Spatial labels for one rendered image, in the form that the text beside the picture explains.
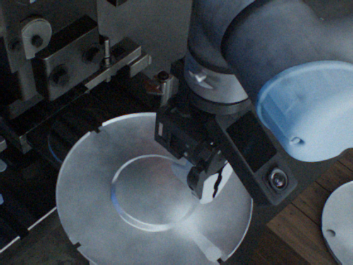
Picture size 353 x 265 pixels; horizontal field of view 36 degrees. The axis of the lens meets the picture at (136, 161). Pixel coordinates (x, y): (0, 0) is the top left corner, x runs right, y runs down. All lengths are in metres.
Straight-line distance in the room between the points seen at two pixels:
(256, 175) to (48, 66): 0.31
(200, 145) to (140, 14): 1.75
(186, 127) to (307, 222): 0.80
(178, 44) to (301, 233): 1.10
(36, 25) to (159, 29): 1.57
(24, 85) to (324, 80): 0.47
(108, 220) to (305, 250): 0.64
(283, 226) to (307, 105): 0.96
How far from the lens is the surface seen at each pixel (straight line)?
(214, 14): 0.44
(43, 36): 0.71
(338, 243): 1.32
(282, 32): 0.40
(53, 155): 0.84
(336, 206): 1.38
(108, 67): 1.00
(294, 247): 1.30
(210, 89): 0.50
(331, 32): 0.41
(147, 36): 2.20
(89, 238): 0.76
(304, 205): 1.36
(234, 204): 0.81
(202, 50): 0.48
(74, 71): 0.76
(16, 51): 0.65
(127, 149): 0.84
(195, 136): 0.57
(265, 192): 0.55
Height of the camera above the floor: 1.46
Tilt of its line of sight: 55 degrees down
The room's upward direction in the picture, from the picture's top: 2 degrees clockwise
